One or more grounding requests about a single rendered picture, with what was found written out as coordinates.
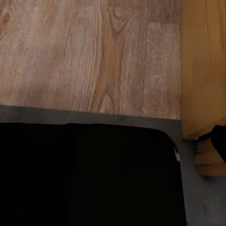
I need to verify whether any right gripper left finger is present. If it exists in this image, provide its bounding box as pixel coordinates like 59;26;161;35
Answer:
0;125;24;181

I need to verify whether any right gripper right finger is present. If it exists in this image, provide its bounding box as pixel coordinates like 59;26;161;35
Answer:
211;125;226;162

